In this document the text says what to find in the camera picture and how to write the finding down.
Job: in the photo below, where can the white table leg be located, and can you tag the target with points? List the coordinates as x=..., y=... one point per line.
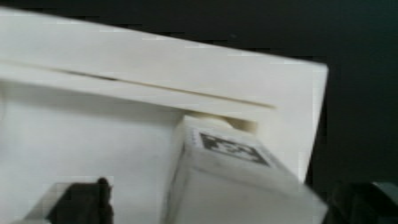
x=229, y=185

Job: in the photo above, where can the white U-shaped obstacle fence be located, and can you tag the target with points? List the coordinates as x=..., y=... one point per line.
x=80, y=56

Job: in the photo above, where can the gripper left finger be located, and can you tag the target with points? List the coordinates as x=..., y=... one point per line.
x=82, y=207

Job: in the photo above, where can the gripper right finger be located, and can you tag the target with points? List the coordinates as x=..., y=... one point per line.
x=363, y=204

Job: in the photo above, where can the white square tabletop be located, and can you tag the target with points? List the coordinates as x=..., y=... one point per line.
x=78, y=136

